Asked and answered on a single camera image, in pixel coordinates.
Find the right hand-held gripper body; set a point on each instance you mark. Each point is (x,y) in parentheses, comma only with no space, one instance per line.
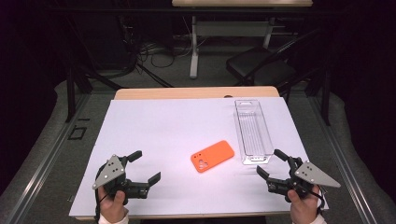
(311,174)

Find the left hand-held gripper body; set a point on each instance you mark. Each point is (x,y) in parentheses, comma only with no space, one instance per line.
(112,172)

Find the clear plastic tray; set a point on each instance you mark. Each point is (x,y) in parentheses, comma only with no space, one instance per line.
(253,133)

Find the orange phone case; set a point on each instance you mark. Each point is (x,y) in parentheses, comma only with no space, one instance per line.
(211,155)

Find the person's right hand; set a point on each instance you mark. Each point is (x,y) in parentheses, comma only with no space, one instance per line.
(306,208)

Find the person's left hand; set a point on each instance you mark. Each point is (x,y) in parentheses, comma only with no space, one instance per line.
(112,208)

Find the white table cover sheet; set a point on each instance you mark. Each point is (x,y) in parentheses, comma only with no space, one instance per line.
(174,124)

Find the black metal stand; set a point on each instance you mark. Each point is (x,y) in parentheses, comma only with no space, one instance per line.
(70,99)
(326,102)

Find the wooden table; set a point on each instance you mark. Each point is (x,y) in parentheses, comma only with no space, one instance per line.
(186,92)

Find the black folding chair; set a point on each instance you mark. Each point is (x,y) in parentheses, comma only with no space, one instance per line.
(255,62)

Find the white-legged desk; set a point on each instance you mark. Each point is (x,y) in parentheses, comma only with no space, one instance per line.
(194,62)

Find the aluminium floor rail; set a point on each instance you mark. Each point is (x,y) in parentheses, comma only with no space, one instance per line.
(344,165)
(46,160)

